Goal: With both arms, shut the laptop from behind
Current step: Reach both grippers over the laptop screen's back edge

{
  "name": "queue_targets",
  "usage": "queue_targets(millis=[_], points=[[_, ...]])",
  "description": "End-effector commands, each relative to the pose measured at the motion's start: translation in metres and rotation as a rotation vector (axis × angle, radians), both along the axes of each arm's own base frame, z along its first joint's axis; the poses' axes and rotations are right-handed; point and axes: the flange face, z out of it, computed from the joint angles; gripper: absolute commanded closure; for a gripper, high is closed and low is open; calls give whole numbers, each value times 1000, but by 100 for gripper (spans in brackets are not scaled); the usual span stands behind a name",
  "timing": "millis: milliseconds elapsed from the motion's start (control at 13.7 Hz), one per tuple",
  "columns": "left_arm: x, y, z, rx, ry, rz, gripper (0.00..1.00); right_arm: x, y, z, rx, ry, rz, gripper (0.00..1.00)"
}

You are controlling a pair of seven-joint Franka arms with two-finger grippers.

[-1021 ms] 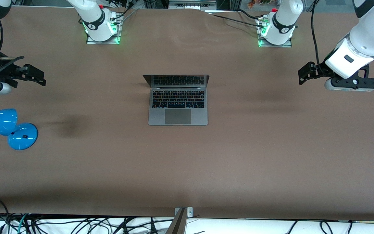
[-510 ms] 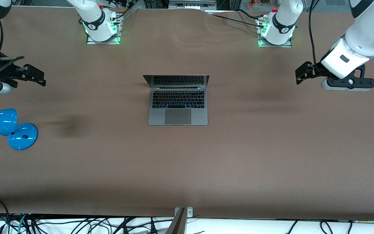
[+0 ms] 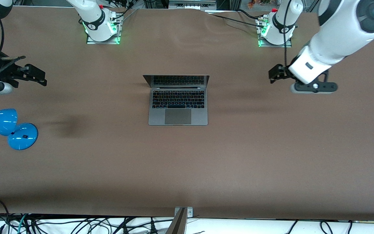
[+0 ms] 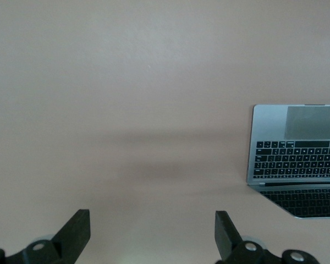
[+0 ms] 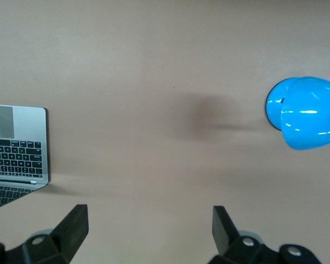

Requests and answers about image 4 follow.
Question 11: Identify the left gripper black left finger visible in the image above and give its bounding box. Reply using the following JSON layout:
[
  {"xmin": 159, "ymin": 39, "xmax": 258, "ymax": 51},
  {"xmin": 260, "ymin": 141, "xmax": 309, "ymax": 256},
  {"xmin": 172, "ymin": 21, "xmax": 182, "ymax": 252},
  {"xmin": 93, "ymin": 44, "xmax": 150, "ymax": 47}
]
[{"xmin": 0, "ymin": 208, "xmax": 91, "ymax": 264}]

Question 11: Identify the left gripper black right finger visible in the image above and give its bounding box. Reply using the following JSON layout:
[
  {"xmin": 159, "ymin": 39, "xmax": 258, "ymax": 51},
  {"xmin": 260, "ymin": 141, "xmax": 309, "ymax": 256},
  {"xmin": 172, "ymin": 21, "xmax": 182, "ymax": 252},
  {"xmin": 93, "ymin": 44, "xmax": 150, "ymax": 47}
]
[{"xmin": 214, "ymin": 210, "xmax": 320, "ymax": 264}]

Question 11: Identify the grey laptop with black keyboard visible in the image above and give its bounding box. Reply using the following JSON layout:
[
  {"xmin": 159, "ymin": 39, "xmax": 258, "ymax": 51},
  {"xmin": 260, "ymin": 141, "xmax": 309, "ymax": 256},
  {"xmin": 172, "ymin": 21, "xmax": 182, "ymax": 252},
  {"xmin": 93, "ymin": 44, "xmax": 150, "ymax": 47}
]
[{"xmin": 246, "ymin": 103, "xmax": 330, "ymax": 219}]

